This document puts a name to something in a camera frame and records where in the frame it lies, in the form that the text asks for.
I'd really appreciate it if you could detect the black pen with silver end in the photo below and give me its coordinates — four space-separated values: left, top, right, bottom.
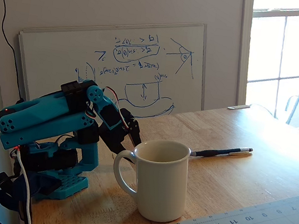
189 139 254 166

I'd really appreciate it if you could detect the white cable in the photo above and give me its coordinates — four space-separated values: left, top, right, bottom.
5 150 44 224

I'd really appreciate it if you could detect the cream ceramic mug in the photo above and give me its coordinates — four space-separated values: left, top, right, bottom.
105 132 195 224

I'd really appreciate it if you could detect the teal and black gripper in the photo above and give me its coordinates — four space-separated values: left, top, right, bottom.
89 95 148 158

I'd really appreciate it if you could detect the white framed window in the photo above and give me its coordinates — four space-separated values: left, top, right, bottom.
223 0 299 138

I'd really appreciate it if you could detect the dark blue table clamp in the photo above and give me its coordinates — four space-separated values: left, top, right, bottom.
0 166 62 217

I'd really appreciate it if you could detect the whiteboard with blue writing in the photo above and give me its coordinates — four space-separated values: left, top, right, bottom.
8 0 217 129

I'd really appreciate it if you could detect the teal robot arm with base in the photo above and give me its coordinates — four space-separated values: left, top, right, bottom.
0 66 112 209

